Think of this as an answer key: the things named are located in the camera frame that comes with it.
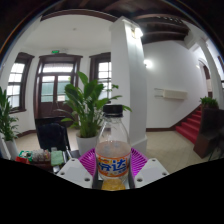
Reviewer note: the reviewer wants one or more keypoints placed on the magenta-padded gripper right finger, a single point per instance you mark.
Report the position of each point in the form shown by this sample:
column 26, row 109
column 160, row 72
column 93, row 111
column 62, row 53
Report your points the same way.
column 150, row 171

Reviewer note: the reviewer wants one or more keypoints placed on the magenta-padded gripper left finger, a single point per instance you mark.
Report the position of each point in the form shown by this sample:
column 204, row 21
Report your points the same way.
column 74, row 171

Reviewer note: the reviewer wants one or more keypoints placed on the orange soda plastic bottle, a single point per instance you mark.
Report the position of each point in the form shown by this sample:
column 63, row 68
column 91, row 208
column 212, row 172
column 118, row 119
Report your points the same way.
column 112, row 166

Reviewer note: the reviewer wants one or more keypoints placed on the green folded cloth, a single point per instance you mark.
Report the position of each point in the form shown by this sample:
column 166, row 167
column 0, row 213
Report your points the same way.
column 57, row 157

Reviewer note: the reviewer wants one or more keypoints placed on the brown box of small jars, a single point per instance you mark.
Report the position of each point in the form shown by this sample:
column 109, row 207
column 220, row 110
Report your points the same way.
column 40, row 156

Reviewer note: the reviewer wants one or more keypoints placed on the black chair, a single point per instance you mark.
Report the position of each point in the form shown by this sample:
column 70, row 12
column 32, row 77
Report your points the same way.
column 51, row 135

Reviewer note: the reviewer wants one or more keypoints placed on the green flat package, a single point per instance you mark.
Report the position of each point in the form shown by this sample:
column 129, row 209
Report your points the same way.
column 25, row 153

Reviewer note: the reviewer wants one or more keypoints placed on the red carpeted stairs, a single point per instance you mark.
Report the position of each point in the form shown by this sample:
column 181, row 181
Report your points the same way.
column 190, row 126

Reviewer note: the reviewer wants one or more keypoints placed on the leafy plant in white pot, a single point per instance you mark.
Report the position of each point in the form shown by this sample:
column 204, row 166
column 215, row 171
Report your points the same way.
column 87, row 103
column 5, row 116

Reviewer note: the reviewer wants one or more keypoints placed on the dark wooden cabinet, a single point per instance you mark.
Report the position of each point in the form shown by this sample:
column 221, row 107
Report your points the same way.
column 210, row 131

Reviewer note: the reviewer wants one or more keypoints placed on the dark wooden double door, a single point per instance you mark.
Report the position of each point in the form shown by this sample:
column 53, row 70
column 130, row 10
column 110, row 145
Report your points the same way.
column 53, row 88

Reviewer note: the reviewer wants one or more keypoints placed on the small green plant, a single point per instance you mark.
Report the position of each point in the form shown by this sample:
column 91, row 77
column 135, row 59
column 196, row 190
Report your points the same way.
column 209, row 101

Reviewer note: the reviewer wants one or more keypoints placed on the dark-framed window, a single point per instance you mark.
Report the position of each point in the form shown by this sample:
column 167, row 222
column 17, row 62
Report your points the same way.
column 103, row 75
column 16, row 83

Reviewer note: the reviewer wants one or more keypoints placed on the green exit sign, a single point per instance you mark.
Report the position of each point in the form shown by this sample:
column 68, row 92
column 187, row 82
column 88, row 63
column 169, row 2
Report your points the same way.
column 55, row 52

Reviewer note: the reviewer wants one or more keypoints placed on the pillar-mounted emergency light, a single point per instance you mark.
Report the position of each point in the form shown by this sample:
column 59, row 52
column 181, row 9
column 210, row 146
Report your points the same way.
column 137, row 32

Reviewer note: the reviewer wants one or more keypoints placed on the white wall-mounted unit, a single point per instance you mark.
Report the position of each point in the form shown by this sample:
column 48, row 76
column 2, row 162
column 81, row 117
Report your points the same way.
column 173, row 94

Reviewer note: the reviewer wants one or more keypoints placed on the glowing wall lamp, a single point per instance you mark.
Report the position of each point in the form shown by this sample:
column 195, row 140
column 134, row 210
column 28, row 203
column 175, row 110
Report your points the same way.
column 147, row 63

